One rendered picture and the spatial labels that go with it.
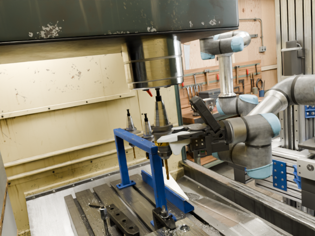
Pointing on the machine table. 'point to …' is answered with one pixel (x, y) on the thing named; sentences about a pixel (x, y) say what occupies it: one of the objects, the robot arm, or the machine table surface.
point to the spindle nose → (153, 62)
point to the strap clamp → (160, 221)
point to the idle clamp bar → (114, 217)
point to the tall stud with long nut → (104, 219)
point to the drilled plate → (195, 230)
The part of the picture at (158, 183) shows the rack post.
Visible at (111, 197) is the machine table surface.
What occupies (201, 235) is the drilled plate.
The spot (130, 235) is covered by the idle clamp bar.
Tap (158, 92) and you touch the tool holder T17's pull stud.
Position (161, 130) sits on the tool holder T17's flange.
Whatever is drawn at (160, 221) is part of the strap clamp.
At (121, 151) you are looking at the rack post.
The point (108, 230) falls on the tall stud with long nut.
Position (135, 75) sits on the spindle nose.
